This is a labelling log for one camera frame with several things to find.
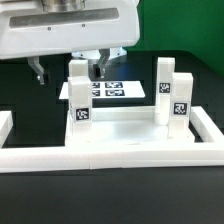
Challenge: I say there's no white desk top tray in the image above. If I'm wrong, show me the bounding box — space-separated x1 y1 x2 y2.
65 106 195 146

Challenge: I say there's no fiducial marker plate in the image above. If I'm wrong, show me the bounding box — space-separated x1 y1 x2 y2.
58 80 146 100

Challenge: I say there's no white U-shaped fence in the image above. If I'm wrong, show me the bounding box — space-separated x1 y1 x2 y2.
0 106 224 173

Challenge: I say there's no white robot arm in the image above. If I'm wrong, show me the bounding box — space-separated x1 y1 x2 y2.
0 0 140 84

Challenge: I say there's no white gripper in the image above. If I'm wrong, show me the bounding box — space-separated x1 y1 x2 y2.
0 0 140 85

